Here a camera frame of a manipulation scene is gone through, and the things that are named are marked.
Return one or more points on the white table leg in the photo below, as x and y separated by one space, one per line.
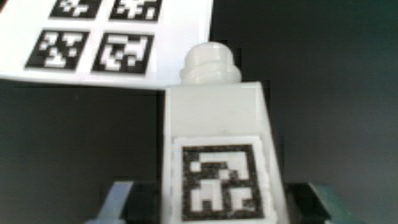
220 179

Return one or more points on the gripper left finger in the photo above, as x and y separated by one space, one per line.
110 211

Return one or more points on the white fiducial marker sheet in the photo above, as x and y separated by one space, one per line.
100 42

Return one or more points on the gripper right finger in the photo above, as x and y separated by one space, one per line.
338 214

